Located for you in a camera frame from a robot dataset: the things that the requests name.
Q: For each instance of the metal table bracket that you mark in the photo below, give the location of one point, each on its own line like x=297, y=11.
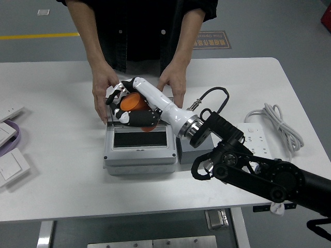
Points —
x=216, y=219

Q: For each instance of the metal base plate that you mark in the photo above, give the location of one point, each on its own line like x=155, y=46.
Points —
x=152, y=242

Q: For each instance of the black under-table control box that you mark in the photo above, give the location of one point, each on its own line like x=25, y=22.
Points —
x=259, y=208

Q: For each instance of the red object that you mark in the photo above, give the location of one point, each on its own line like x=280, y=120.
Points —
x=326, y=16

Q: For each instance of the grey cube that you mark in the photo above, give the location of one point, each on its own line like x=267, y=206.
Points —
x=186, y=152

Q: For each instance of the orange cylinder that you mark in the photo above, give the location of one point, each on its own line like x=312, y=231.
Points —
x=132, y=101

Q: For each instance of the white power strip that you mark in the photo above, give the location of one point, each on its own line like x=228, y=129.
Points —
x=254, y=140

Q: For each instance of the large white switch panel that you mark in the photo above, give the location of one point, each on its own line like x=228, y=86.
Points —
x=11, y=166

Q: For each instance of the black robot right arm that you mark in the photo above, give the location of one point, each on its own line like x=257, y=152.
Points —
x=284, y=178

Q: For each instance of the white table leg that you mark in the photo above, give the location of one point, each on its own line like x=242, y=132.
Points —
x=45, y=233
x=240, y=227

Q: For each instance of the small metal floor plate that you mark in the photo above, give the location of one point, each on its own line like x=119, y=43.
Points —
x=43, y=12

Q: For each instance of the white switch panel with dots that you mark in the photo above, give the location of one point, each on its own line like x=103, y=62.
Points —
x=10, y=113

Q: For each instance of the person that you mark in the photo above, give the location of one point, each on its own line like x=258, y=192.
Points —
x=139, y=31

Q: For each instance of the person's right forearm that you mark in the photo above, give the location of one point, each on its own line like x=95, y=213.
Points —
x=90, y=38

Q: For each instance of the person's right hand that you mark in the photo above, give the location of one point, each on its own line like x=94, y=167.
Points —
x=102, y=80

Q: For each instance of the yellow floor tape line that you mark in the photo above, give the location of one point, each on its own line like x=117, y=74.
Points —
x=38, y=36

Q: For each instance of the person's left hand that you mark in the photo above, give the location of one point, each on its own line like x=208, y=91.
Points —
x=175, y=75

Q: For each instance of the brown floor sign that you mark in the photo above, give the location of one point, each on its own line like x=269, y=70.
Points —
x=214, y=41

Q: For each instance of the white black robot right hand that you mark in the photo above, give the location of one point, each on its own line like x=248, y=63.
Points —
x=160, y=100

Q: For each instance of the person's left forearm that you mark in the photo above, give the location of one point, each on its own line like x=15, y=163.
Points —
x=187, y=38

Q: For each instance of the grey lidded electrical box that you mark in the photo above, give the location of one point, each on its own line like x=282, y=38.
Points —
x=139, y=157

